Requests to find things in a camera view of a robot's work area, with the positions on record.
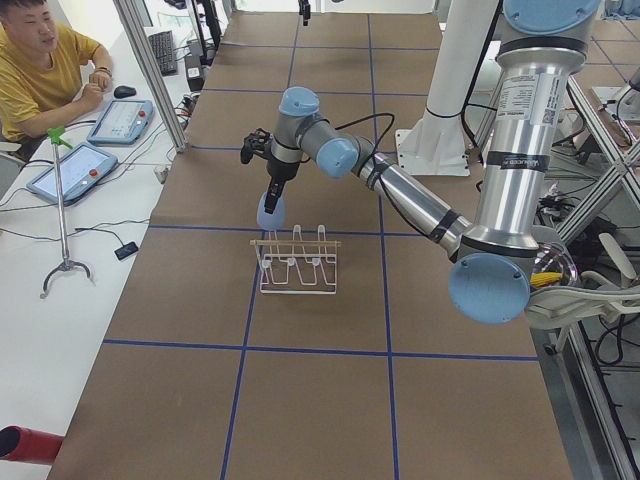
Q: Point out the man in yellow shirt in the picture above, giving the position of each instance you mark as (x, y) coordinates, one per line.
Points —
(51, 75)

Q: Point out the steel bowl with corn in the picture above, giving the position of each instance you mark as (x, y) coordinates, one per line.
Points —
(553, 266)

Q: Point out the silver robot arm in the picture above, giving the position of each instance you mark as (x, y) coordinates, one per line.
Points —
(542, 44)

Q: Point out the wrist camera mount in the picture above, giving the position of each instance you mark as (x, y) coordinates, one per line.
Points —
(256, 143)

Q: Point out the red cylinder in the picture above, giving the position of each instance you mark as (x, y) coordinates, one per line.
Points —
(21, 444)

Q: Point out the near blue teach pendant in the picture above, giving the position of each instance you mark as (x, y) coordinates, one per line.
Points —
(81, 169)

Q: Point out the aluminium frame cage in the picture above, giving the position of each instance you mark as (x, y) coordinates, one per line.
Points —
(132, 24)

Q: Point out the blue teach pendant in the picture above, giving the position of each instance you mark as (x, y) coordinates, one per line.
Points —
(122, 122)
(81, 169)

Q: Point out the small black phone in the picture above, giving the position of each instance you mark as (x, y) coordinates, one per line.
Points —
(126, 250)

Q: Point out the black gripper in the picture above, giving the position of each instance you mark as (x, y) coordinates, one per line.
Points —
(280, 172)

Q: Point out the white wire cup holder rack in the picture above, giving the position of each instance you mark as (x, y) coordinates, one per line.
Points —
(295, 265)

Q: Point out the black computer mouse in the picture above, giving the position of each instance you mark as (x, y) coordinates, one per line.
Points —
(123, 91)

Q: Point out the black keyboard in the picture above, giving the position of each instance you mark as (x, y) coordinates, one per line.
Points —
(162, 46)

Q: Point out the far blue teach pendant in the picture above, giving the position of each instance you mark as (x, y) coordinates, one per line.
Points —
(122, 122)

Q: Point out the metal reacher grabber tool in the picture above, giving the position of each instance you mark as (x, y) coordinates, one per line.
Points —
(67, 264)

